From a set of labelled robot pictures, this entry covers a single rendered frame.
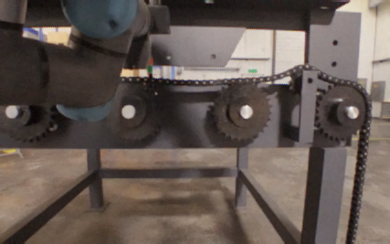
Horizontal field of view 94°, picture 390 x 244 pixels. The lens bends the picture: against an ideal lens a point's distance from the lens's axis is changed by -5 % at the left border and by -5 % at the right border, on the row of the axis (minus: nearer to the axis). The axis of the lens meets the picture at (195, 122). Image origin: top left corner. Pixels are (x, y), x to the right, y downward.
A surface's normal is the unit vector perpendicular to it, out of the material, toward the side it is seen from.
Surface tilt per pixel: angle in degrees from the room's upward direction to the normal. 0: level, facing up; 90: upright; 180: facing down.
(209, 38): 90
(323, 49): 90
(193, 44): 90
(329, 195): 90
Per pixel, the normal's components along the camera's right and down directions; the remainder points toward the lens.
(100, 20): 0.04, 0.36
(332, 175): 0.04, 0.11
